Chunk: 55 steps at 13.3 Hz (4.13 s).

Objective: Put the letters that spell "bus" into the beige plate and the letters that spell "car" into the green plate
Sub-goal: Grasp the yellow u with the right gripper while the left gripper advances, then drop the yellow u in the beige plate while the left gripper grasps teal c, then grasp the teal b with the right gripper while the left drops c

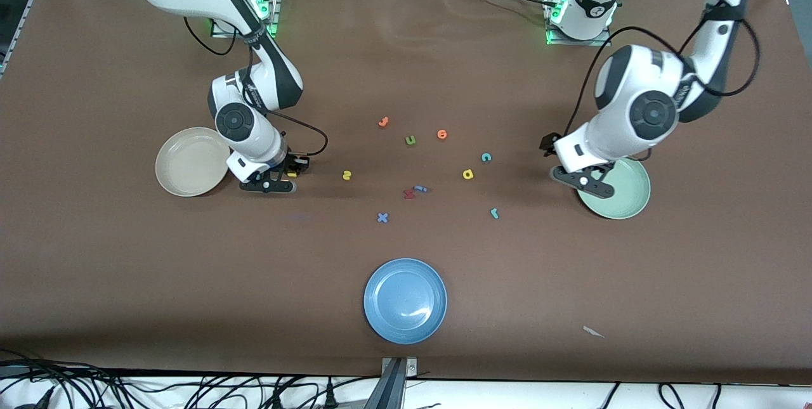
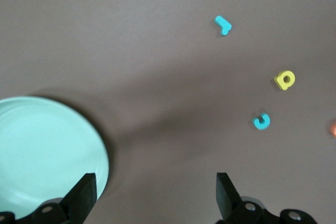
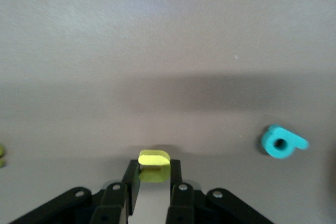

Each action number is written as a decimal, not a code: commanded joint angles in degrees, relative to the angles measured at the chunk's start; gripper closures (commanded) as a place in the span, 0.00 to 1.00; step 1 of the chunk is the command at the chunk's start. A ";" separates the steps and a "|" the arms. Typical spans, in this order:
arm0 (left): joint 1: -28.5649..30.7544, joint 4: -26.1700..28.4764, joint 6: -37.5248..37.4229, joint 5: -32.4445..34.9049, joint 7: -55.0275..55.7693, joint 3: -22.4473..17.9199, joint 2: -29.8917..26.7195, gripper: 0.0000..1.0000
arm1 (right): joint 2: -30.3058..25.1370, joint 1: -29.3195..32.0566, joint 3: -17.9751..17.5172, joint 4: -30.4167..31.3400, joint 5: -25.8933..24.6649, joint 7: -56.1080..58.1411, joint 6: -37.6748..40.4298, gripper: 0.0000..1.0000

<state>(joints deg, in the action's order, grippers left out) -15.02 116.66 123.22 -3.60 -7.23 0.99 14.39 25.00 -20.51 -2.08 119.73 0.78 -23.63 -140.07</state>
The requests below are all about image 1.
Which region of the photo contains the pale green plate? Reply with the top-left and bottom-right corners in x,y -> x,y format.
576,157 -> 652,220

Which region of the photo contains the beige brown plate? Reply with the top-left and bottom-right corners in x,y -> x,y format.
155,127 -> 232,198

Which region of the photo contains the brown table cover sheet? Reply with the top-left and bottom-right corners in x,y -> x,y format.
0,0 -> 812,386

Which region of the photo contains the blue plate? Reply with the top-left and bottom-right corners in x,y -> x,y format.
363,258 -> 448,345

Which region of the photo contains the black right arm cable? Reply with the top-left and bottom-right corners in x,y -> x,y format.
183,13 -> 329,159

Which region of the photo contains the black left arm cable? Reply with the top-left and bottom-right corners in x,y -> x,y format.
563,0 -> 762,162

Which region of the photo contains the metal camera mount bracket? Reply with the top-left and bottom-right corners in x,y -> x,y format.
362,356 -> 419,409

